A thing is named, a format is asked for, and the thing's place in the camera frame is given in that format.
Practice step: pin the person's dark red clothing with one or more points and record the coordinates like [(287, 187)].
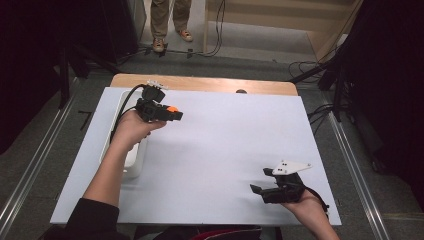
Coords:
[(213, 233)]

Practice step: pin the black metal stand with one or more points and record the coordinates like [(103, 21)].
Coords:
[(65, 76)]

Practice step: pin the dark cabinet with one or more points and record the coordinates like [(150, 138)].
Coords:
[(120, 26)]

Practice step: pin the person's right hand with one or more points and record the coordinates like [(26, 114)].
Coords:
[(306, 206)]

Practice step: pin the wooden platform step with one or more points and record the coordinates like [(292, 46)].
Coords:
[(266, 30)]

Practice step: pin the black curtain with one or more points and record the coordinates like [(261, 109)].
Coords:
[(390, 83), (26, 66)]

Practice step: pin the person's black sleeve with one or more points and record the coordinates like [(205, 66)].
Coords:
[(86, 220)]

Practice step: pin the metal floor rail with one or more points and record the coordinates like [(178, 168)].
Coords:
[(353, 160), (36, 153)]

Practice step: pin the wooden table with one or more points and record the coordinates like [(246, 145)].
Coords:
[(206, 83)]

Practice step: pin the orange ball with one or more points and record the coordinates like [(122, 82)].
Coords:
[(172, 108)]

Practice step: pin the white plastic bin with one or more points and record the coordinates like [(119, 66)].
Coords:
[(136, 160)]

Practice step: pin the white board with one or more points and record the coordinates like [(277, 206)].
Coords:
[(216, 160)]

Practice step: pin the person's left hand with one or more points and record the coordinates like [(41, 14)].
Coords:
[(133, 128)]

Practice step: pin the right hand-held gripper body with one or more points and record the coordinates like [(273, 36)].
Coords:
[(286, 190)]

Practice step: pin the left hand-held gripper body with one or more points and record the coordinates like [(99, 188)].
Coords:
[(150, 106)]

